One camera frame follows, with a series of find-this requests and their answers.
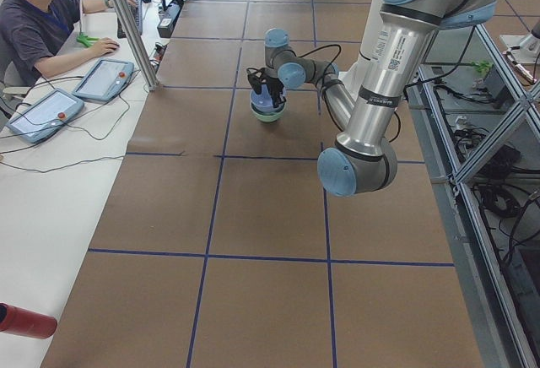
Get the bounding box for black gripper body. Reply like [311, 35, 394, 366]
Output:
[262, 68, 279, 89]

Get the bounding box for blue bowl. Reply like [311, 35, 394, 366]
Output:
[250, 84, 286, 116]

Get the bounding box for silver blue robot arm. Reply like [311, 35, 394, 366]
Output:
[247, 0, 496, 197]

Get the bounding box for green bowl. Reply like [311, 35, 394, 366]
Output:
[251, 104, 285, 123]

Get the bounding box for black keyboard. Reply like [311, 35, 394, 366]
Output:
[116, 3, 143, 40]

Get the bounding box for black computer mouse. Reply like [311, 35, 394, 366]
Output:
[104, 42, 119, 54]

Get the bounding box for far teach pendant tablet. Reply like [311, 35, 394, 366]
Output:
[73, 58, 134, 102]

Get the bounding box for teach pendant tablet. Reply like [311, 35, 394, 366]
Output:
[73, 58, 134, 102]
[7, 89, 84, 143]

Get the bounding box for green white stand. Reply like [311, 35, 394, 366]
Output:
[76, 0, 98, 48]

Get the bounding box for near teach pendant tablet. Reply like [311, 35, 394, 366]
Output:
[7, 89, 84, 143]

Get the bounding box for seated person in grey shirt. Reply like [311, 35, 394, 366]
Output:
[1, 0, 119, 86]

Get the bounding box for red cylinder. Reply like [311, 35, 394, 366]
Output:
[1, 303, 57, 339]

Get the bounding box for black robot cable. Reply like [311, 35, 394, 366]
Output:
[294, 44, 402, 144]

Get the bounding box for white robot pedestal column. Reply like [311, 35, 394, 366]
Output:
[333, 0, 398, 112]

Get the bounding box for aluminium frame post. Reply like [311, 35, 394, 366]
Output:
[112, 0, 159, 91]

